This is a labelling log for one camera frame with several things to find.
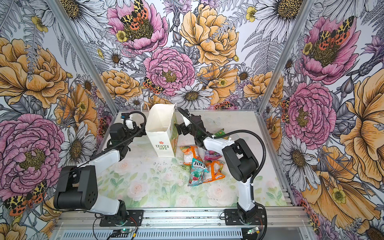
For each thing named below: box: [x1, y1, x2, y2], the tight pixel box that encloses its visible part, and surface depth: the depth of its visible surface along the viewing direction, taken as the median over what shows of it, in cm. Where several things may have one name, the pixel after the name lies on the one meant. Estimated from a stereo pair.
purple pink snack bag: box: [204, 150, 222, 161], surface depth 93 cm
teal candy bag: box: [187, 158, 209, 187], surface depth 84 cm
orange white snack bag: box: [179, 145, 203, 166], surface depth 93 cm
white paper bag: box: [141, 102, 179, 158], surface depth 90 cm
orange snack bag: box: [203, 160, 226, 183], surface depth 87 cm
